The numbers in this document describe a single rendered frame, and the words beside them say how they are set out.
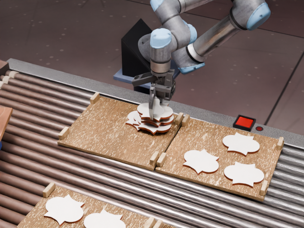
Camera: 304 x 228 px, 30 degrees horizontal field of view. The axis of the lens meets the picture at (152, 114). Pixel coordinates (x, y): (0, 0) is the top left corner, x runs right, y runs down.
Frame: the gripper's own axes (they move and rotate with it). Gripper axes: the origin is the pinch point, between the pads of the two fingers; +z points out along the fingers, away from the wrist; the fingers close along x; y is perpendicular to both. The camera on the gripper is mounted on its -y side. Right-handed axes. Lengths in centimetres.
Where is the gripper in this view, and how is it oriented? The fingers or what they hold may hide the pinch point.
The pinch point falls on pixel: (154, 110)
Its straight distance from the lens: 225.6
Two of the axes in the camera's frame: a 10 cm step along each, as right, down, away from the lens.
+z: 0.0, 8.1, 5.9
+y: 9.4, 2.0, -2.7
